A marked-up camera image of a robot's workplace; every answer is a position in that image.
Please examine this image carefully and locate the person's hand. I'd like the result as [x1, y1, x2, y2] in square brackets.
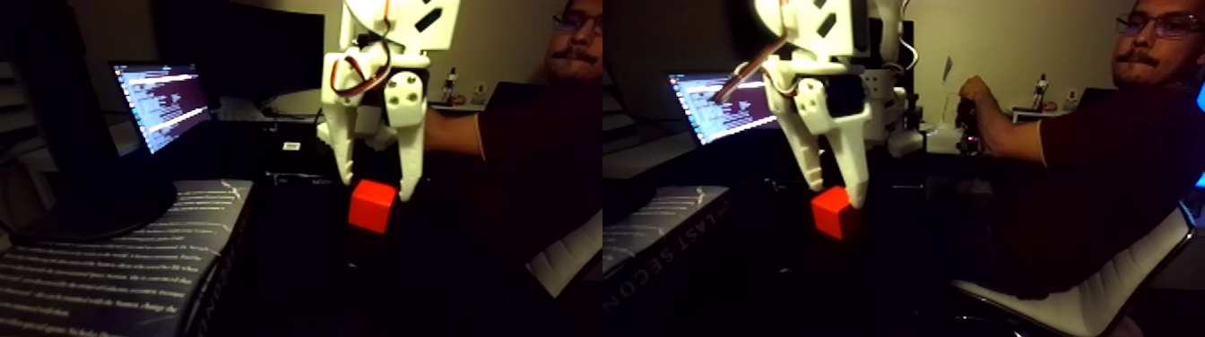
[958, 75, 999, 124]

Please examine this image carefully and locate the open laptop with lit screen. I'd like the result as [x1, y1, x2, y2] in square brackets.
[110, 61, 213, 155]

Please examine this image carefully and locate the red white servo cable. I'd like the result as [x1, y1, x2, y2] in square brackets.
[324, 0, 393, 99]

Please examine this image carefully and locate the black box with white lettering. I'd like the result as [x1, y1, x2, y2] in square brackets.
[266, 171, 345, 186]

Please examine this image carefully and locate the dark leader arm handle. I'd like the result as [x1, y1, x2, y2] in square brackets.
[952, 94, 985, 157]

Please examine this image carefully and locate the white office chair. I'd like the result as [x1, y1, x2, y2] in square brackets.
[950, 212, 1205, 337]

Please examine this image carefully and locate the black flat monitor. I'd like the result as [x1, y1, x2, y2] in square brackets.
[155, 0, 326, 103]

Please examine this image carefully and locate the red cube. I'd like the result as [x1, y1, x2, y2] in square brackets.
[347, 179, 400, 236]

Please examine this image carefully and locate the black book with white print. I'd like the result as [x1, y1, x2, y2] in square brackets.
[0, 178, 256, 337]

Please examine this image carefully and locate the person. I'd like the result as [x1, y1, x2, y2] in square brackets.
[958, 0, 1205, 300]

